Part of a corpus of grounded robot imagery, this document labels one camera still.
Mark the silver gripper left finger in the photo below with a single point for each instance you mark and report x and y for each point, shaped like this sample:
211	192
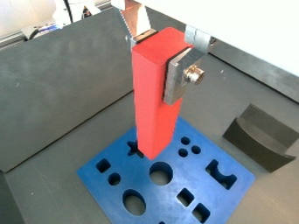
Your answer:
135	21

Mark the blue shape sorter board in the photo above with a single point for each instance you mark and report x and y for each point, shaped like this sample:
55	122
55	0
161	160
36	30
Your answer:
191	185

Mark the red rectangular block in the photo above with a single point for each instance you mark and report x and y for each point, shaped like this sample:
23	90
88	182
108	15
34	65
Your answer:
155	116

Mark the grey foam wall panel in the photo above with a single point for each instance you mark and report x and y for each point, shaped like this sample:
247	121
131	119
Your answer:
58	80

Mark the aluminium frame rail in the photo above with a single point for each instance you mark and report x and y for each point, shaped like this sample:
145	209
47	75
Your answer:
27	19

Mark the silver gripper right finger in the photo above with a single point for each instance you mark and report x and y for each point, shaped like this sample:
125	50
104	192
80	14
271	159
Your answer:
183	68

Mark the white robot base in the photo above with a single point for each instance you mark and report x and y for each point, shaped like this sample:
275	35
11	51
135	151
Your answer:
72	10

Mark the dark grey foam block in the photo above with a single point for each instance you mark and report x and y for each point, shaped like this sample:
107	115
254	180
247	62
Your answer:
262	137

